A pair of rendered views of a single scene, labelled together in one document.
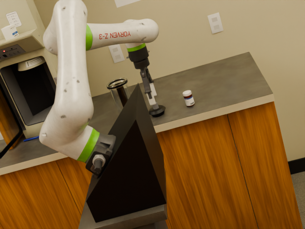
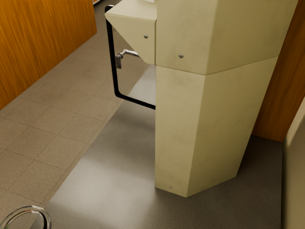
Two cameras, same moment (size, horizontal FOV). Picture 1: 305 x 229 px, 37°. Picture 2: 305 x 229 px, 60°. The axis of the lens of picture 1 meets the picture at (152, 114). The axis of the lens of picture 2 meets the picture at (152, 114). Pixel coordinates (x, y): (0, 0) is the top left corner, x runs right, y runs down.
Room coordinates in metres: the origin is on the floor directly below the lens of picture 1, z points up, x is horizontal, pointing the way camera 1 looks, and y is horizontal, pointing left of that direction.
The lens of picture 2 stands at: (2.48, -0.08, 1.71)
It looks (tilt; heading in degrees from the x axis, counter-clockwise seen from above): 42 degrees down; 101
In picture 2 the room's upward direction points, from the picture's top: straight up
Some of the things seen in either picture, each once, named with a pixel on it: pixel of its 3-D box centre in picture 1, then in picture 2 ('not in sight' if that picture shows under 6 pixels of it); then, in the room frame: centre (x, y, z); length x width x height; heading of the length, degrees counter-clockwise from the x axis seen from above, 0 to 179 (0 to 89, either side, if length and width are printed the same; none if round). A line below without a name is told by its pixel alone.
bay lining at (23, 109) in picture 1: (39, 83); not in sight; (2.54, 0.55, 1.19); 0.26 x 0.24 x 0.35; 80
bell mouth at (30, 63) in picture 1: (31, 59); not in sight; (2.51, 0.53, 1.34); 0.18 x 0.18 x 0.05
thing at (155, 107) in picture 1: (156, 108); not in sight; (2.14, -0.03, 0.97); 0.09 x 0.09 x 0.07
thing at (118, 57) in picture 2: not in sight; (118, 61); (2.17, 0.78, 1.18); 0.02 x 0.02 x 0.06; 74
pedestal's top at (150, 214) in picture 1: (125, 200); not in sight; (1.49, 0.21, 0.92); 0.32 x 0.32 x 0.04; 82
